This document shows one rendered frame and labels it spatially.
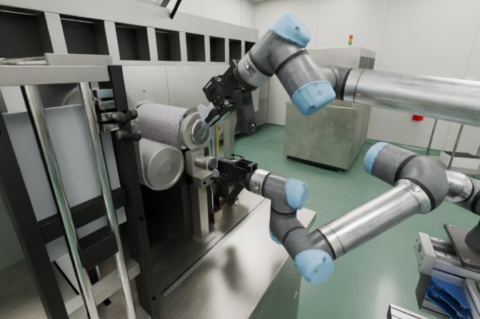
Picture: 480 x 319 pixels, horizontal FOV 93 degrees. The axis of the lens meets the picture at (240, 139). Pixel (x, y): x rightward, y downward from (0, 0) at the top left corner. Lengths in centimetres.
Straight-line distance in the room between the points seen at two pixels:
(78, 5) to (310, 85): 71
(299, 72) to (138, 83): 65
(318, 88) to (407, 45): 455
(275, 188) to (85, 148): 43
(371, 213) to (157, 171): 54
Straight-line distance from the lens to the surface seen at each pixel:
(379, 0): 511
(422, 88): 54
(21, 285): 89
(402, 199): 69
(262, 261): 75
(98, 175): 42
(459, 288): 125
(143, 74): 96
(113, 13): 94
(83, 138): 42
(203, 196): 72
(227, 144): 168
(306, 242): 60
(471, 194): 115
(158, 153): 62
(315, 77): 46
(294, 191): 61
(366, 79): 55
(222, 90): 56
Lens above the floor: 144
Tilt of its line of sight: 18 degrees down
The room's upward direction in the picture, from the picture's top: straight up
